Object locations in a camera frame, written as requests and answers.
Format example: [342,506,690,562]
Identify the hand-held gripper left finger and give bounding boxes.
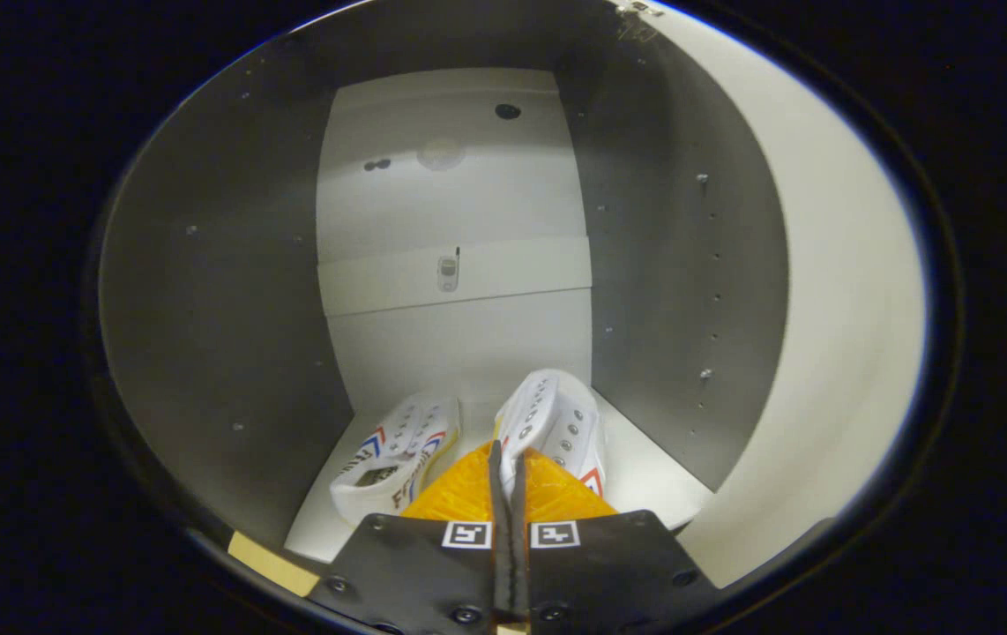
[308,441,506,635]

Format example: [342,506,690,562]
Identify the white shoe with striped print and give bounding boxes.
[495,369,608,500]
[330,394,462,528]

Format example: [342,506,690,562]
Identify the beige shoe cabinet door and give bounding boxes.
[636,7,929,590]

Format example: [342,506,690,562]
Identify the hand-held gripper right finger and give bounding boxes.
[511,445,720,635]

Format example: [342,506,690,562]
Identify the white cabinet shelf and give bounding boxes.
[283,379,716,565]

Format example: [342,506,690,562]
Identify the grey shoe cabinet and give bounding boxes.
[98,0,792,585]

